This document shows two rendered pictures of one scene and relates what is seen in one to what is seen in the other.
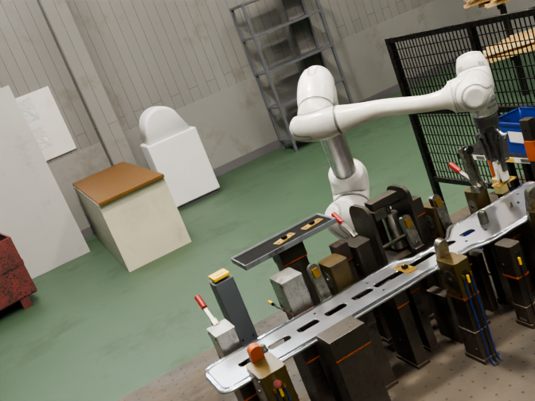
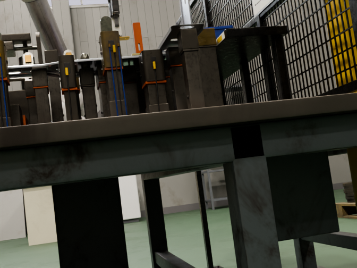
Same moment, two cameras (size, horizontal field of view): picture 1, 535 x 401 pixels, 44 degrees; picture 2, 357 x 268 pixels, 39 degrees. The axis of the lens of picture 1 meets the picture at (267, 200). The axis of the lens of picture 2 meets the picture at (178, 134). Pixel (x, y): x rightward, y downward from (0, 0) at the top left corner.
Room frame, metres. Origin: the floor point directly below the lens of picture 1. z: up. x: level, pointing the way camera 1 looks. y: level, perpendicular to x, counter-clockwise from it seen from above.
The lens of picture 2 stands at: (0.35, -1.14, 0.55)
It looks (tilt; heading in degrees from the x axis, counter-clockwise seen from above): 5 degrees up; 6
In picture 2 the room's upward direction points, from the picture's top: 7 degrees counter-clockwise
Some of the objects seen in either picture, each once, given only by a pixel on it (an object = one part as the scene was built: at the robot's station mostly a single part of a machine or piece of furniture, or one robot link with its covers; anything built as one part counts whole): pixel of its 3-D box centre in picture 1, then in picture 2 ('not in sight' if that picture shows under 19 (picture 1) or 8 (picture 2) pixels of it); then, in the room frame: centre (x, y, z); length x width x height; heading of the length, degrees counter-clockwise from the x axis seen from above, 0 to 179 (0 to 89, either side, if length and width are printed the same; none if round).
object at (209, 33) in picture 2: not in sight; (207, 82); (2.08, -1.07, 0.88); 0.08 x 0.08 x 0.36; 19
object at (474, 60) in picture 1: (474, 75); not in sight; (2.10, -0.76, 1.47); 0.13 x 0.11 x 0.16; 156
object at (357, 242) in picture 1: (371, 289); not in sight; (2.15, -0.23, 0.89); 0.12 x 0.07 x 0.38; 19
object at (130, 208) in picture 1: (126, 209); (57, 208); (7.57, 1.57, 0.39); 2.21 x 0.71 x 0.78; 19
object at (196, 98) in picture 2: not in sight; (192, 78); (1.80, -1.04, 0.84); 0.05 x 0.05 x 0.29; 19
